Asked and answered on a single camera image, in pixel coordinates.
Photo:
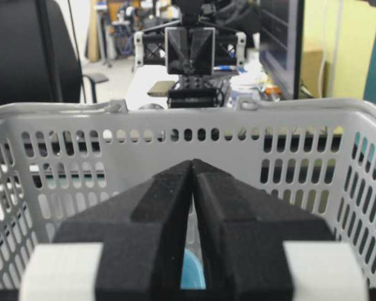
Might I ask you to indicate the grey plastic shopping basket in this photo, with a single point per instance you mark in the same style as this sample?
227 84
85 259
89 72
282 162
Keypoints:
57 160

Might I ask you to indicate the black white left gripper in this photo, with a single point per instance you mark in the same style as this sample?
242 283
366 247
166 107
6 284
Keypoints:
150 47

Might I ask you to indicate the black office chair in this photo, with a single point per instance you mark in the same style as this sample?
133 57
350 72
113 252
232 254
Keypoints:
38 62

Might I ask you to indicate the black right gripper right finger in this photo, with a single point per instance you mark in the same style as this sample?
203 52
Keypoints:
258 247

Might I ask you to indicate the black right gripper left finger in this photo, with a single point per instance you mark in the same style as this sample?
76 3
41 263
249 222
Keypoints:
129 247

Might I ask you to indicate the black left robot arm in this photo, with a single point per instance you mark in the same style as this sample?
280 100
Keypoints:
192 91

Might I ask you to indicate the cardboard box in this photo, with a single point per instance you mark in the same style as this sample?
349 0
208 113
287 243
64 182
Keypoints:
312 68

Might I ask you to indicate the dark monitor screen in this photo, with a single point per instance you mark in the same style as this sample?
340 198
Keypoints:
281 41

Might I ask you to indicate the blue dustpan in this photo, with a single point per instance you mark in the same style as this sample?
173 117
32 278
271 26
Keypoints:
192 273

